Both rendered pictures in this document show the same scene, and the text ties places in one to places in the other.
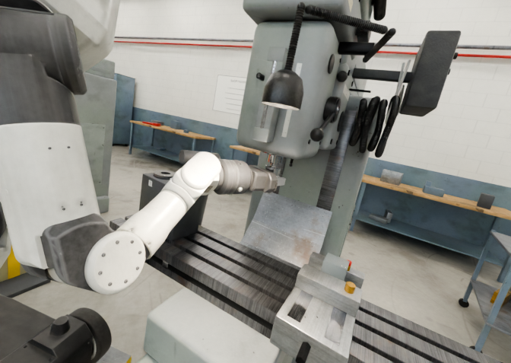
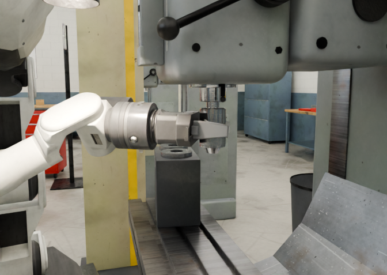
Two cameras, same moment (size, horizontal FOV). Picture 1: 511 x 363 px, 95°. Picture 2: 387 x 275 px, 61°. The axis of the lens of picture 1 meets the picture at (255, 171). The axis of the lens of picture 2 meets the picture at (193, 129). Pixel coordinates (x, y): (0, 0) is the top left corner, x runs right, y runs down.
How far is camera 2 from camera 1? 0.55 m
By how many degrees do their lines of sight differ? 49
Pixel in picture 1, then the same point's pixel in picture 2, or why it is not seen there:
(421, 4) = not seen: outside the picture
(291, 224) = (357, 237)
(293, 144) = (171, 59)
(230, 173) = (114, 116)
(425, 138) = not seen: outside the picture
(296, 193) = (374, 176)
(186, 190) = (40, 132)
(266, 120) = (140, 34)
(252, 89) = not seen: hidden behind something
